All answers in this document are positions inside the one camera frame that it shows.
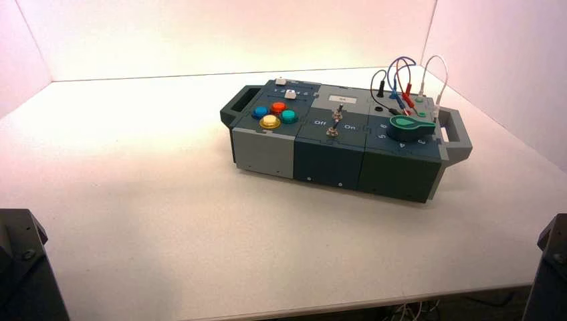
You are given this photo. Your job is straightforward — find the white cables under table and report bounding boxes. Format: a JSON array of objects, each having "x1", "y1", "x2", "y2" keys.
[{"x1": 385, "y1": 301, "x2": 441, "y2": 321}]

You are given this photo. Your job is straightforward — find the white banana plug cable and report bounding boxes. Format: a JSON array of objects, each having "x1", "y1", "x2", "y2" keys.
[{"x1": 418, "y1": 55, "x2": 449, "y2": 120}]

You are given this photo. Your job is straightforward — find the red banana plug cable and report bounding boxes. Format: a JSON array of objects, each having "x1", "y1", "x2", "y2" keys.
[{"x1": 395, "y1": 60, "x2": 417, "y2": 112}]

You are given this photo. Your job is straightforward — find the black banana plug cable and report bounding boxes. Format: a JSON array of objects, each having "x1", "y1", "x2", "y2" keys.
[{"x1": 370, "y1": 69, "x2": 402, "y2": 117}]

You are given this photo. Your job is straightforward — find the blue banana plug cable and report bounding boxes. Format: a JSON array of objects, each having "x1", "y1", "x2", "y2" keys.
[{"x1": 386, "y1": 56, "x2": 417, "y2": 112}]

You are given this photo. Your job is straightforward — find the grey blue modular control box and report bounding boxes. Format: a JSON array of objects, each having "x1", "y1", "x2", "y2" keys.
[{"x1": 220, "y1": 78, "x2": 473, "y2": 204}]

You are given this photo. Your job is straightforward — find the green pointer rotary knob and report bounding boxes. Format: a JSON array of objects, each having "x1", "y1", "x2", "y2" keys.
[{"x1": 389, "y1": 115, "x2": 437, "y2": 142}]

